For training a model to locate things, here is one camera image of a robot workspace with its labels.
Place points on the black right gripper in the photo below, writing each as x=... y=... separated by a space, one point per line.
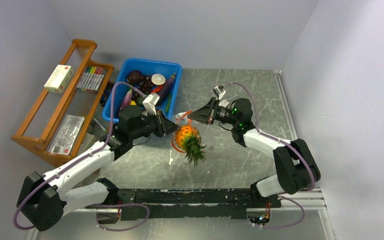
x=204 y=114

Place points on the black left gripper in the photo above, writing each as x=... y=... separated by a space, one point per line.
x=166 y=127

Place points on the clear zip top bag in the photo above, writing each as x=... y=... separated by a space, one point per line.
x=184 y=132

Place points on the orange toy pineapple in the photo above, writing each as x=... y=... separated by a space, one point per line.
x=195 y=150

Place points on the dark red toy fruit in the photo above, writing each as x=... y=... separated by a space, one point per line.
x=134 y=77

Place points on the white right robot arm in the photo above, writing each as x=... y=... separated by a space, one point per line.
x=295 y=166

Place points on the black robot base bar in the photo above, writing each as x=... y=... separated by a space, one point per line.
x=139 y=203

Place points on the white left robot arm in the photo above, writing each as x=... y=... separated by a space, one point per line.
x=45 y=198

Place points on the green toy pepper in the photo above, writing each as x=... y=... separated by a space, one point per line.
x=168 y=104

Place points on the orange toy carrot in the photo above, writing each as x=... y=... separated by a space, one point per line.
x=156 y=89

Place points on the dark toy grape bunch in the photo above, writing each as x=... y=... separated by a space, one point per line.
x=146 y=86

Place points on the blue plastic bin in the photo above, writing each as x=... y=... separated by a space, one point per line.
x=148 y=68

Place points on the coloured marker set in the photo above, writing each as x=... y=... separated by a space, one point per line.
x=91 y=79

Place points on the clear packaged item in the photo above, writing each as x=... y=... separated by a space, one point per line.
x=66 y=135

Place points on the wooden shelf rack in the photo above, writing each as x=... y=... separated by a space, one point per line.
x=46 y=116

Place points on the white cardboard box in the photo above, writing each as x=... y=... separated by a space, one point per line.
x=59 y=79

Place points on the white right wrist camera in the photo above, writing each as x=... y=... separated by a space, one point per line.
x=219 y=92

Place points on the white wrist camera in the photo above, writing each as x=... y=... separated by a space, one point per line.
x=219 y=92
x=150 y=103

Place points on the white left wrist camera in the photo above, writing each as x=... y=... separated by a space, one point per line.
x=150 y=103

